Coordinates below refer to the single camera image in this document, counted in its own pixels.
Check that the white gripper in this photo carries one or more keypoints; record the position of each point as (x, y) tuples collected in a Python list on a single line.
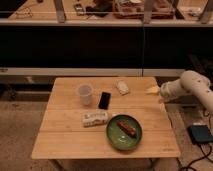
[(164, 92)]

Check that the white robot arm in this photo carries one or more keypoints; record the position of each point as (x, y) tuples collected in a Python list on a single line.
[(189, 83)]

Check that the brown sausage in bowl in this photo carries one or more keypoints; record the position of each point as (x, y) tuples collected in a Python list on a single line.
[(125, 127)]

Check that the green ceramic bowl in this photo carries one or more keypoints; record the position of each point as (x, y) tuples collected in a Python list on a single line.
[(118, 138)]

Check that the black smartphone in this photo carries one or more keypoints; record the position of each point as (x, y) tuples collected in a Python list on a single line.
[(104, 100)]

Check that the white snack packet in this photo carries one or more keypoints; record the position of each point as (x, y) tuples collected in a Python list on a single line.
[(93, 119)]

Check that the clear plastic cup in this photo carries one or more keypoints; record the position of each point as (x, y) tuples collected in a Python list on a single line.
[(85, 92)]

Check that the wooden folding table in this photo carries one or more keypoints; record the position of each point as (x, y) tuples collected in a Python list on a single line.
[(62, 136)]

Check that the red tray on shelf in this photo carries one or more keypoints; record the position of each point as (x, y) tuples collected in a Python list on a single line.
[(136, 9)]

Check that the dark device on shelf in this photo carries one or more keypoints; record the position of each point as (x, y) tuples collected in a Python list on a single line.
[(79, 9)]

